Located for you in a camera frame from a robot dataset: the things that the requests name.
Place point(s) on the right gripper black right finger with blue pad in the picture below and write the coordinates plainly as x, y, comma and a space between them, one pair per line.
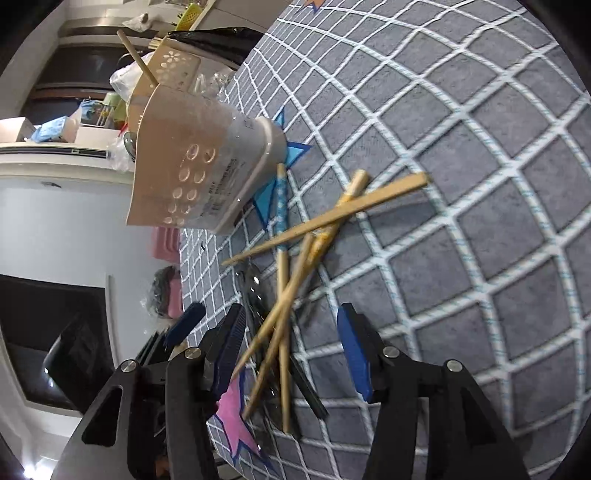
363, 348

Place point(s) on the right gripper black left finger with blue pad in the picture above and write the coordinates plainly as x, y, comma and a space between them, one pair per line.
221, 346

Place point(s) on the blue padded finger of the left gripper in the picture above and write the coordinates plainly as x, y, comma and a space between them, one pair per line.
190, 317

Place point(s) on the long wooden chopstick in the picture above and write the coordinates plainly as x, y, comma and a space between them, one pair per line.
393, 190

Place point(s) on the plain wooden chopstick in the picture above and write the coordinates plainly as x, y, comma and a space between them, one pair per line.
136, 57

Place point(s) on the pink plastic stool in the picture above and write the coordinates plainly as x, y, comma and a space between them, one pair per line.
165, 244
165, 293

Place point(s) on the beige plastic utensil holder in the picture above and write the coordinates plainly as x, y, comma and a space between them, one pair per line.
198, 161

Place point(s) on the yellow tipped wooden chopstick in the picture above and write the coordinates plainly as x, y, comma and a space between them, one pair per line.
336, 248

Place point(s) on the blue checked tablecloth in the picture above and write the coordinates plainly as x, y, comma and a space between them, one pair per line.
490, 264

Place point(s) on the white lattice basket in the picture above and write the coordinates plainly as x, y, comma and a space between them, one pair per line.
173, 64

